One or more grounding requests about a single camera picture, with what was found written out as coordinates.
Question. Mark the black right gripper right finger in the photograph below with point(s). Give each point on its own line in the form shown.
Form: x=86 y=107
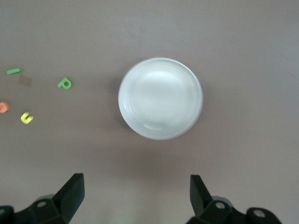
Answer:
x=196 y=196

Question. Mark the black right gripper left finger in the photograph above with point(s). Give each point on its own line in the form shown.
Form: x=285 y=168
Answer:
x=74 y=193

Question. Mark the yellow foam letter u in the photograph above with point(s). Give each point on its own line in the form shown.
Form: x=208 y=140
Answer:
x=25 y=121

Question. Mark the green foam letter p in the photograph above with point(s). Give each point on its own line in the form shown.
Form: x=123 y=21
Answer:
x=63 y=86

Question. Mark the orange foam letter e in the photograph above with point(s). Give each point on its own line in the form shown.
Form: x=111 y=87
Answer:
x=2 y=107

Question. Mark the green foam letter l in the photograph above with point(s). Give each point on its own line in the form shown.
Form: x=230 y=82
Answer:
x=14 y=70

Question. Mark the light brown round plate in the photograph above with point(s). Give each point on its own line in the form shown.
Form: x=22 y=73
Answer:
x=160 y=99

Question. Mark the clear tape patch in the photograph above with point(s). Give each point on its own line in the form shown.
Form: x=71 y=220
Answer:
x=25 y=81

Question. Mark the brown table mat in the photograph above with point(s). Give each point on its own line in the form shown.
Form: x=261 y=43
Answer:
x=210 y=35

